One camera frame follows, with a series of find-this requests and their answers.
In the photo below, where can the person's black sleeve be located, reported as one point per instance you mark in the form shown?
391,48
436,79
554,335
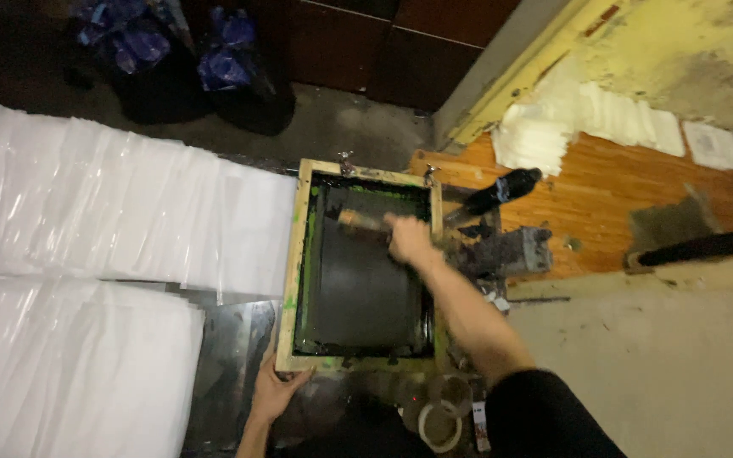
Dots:
548,416

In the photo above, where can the black ink bottle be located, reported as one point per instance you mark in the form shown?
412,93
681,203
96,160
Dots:
492,194

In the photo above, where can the person's right hand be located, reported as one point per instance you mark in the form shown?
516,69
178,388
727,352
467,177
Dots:
408,238

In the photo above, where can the ink-stained gray block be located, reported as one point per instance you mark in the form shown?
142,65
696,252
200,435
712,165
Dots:
505,252

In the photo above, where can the wooden screen printing frame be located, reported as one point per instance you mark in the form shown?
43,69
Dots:
362,267

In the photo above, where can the black rod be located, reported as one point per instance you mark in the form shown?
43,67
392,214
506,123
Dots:
707,246

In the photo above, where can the person's left hand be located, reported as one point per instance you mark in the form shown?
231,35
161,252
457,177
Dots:
275,389

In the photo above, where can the dark wooden cabinet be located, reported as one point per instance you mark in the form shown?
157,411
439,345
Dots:
392,44

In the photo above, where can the person's right fingers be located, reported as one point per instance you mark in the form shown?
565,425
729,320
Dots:
394,229

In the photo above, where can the metal hinge clamp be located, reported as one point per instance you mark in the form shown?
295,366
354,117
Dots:
429,173
345,163

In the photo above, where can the pile of white plastic bags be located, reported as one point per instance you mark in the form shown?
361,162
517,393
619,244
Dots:
74,369

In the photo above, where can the black garbage bag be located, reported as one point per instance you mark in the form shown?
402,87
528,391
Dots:
245,76
144,70

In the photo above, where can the clear tape roll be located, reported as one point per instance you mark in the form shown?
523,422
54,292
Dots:
450,392
440,425

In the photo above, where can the wooden squeegee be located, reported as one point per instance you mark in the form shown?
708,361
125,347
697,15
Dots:
364,223

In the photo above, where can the row of white plastic bags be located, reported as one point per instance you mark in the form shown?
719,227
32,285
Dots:
118,202

